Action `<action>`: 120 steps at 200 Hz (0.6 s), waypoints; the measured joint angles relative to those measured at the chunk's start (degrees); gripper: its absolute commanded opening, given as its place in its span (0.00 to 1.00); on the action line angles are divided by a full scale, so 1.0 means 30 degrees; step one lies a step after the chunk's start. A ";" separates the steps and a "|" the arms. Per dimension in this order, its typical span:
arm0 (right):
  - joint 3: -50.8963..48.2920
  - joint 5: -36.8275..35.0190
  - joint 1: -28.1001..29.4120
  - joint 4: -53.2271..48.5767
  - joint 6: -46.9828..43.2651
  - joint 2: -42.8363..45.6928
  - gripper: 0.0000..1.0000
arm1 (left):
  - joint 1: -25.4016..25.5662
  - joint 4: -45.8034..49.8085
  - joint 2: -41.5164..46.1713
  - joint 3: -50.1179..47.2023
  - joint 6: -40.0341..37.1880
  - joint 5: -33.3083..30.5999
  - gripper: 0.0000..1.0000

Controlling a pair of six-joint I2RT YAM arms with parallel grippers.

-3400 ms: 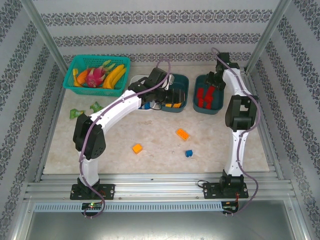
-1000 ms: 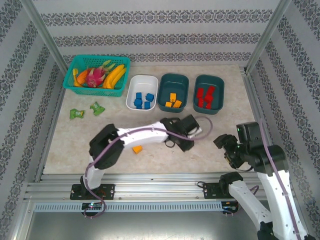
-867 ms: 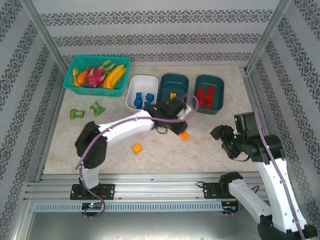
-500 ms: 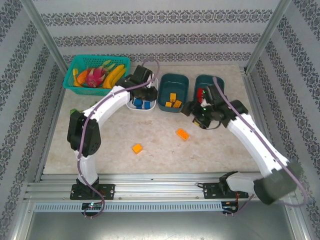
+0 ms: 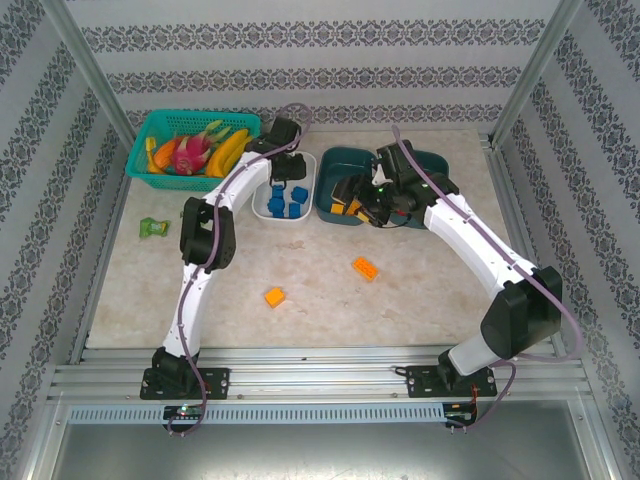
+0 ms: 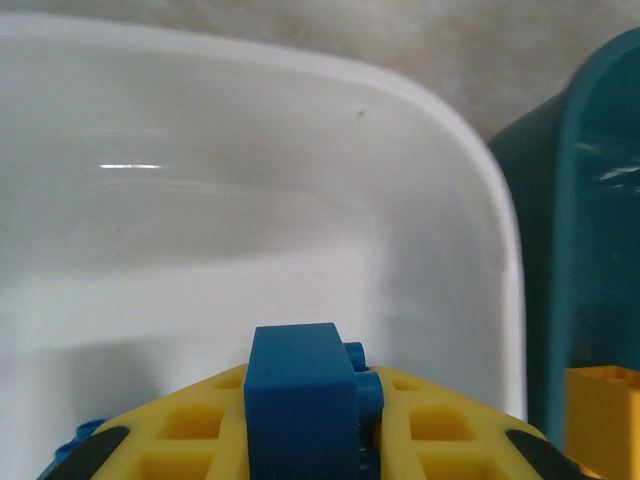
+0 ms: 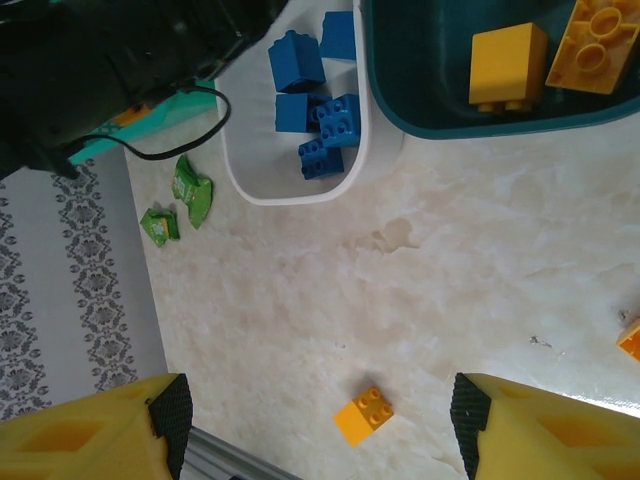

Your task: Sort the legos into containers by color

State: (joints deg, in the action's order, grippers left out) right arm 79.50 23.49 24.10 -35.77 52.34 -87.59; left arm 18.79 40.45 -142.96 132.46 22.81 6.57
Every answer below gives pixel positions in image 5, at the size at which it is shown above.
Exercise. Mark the dark teal plastic container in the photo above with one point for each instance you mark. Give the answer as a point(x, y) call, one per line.
point(436, 161)
point(345, 165)

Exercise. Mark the aluminium side rail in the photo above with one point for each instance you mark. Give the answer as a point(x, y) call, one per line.
point(512, 200)
point(114, 225)

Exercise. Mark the small circuit board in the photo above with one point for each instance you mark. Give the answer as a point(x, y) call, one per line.
point(184, 411)
point(462, 414)

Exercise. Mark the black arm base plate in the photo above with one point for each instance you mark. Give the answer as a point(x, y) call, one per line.
point(420, 382)
point(215, 382)

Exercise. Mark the aluminium frame post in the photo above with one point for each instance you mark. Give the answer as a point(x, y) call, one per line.
point(542, 60)
point(82, 60)

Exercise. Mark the yellow toy banana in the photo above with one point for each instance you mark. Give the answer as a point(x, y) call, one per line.
point(235, 157)
point(227, 147)

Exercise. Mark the pink toy dragon fruit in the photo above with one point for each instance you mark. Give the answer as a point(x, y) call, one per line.
point(189, 155)

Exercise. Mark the orange toy fruit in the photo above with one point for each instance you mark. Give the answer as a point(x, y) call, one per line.
point(164, 154)

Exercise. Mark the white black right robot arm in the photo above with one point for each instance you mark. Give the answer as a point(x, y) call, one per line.
point(520, 310)

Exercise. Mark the small yellow toy fruit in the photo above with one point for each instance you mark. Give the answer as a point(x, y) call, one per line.
point(149, 152)

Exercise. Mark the blue lego brick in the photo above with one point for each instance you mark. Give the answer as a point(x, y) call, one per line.
point(275, 203)
point(299, 193)
point(276, 191)
point(278, 214)
point(295, 210)

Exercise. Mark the aluminium mounting rail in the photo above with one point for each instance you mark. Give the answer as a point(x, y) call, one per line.
point(320, 375)

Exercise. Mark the white plastic container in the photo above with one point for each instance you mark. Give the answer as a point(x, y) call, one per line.
point(261, 202)

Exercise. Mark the long orange lego brick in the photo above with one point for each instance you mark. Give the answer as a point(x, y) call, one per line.
point(365, 269)

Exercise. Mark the teal plastic mesh basket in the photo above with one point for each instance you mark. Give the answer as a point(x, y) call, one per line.
point(200, 185)

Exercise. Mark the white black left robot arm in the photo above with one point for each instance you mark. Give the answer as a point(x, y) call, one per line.
point(207, 240)

